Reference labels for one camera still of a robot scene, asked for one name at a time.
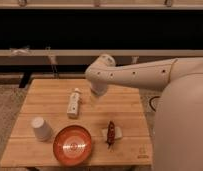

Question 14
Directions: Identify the red item on white tray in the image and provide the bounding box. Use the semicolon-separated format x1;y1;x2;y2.
102;121;122;147

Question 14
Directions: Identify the grey metal rail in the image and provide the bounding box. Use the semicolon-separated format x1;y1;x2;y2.
0;49;203;65

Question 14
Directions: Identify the wooden table board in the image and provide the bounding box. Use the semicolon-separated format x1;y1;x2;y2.
0;79;152;167

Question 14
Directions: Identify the white upside-down cup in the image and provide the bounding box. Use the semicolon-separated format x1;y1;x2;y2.
31;117;53;141

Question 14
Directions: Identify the orange round bowl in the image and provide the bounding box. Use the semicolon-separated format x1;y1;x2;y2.
53;125;92;166

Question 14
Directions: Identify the white bottle lying down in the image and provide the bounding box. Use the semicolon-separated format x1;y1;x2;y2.
67;88;81;119

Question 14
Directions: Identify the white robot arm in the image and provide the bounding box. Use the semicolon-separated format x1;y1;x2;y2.
85;54;203;171

